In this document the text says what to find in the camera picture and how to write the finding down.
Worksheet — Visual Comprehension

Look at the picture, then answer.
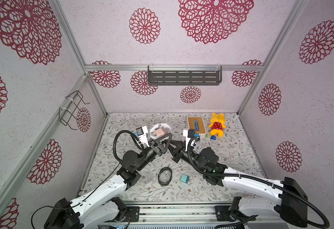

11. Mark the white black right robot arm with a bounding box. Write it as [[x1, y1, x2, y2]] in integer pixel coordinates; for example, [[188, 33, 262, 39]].
[[168, 141, 309, 228]]

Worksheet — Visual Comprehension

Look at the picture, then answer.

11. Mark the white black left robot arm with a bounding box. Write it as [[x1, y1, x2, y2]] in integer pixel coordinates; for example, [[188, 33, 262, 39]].
[[44, 133, 172, 229]]

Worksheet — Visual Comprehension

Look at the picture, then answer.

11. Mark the teal charger plug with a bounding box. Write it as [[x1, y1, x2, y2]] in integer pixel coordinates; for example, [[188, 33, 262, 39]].
[[180, 174, 190, 184]]

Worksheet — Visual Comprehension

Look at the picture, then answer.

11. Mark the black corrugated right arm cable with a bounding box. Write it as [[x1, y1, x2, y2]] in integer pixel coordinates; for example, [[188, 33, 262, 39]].
[[186, 136, 330, 229]]

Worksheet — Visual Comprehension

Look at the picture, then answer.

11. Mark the grey wall shelf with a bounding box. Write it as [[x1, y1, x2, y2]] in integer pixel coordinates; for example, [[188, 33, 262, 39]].
[[147, 65, 222, 86]]

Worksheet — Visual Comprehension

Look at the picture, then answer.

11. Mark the black wire wall rack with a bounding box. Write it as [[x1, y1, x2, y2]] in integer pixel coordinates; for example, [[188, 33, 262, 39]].
[[58, 90, 91, 133]]

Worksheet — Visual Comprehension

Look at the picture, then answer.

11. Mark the aluminium front rail frame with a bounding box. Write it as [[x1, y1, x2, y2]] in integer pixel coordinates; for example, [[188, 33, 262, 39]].
[[98, 198, 294, 229]]

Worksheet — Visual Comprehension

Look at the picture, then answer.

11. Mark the pink charger plug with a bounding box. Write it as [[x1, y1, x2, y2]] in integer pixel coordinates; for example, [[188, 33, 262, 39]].
[[154, 127, 167, 137]]

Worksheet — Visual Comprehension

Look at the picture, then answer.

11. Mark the yellow plush bear toy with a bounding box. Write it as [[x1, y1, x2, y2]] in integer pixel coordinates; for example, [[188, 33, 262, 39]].
[[209, 113, 226, 137]]

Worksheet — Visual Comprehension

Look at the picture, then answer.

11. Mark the white wooden-top tissue box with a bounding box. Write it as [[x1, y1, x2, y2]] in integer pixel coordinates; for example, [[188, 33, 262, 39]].
[[187, 116, 206, 136]]

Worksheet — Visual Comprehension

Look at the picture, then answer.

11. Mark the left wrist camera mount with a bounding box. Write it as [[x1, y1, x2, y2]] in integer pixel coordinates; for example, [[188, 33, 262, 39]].
[[136, 126, 149, 148]]

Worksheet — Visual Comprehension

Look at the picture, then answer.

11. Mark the clear round container lid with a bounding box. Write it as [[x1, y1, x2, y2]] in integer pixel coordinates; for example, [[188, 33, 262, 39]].
[[140, 171, 154, 185]]

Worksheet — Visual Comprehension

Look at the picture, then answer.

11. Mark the black rimmed round lid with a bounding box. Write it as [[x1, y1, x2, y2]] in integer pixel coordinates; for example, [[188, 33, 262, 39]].
[[158, 167, 172, 186]]

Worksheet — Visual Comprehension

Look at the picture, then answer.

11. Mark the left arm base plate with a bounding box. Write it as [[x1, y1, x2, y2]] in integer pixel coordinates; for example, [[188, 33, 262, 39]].
[[122, 206, 140, 223]]

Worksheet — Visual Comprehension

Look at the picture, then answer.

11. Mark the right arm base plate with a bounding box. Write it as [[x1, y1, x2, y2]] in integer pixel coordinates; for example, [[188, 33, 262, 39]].
[[214, 205, 236, 222]]

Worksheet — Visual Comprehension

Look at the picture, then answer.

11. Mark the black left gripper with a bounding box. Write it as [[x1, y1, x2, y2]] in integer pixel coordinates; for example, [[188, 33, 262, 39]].
[[136, 133, 171, 172]]

